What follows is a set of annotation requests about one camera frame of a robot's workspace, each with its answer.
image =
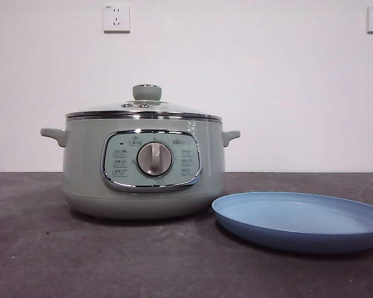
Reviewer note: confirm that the blue round plate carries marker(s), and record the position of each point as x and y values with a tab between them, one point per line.
298	217

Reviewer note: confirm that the glass lid with green knob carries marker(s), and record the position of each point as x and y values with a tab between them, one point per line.
146	92

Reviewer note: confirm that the pale green electric steamer pot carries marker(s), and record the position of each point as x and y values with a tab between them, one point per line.
84	174

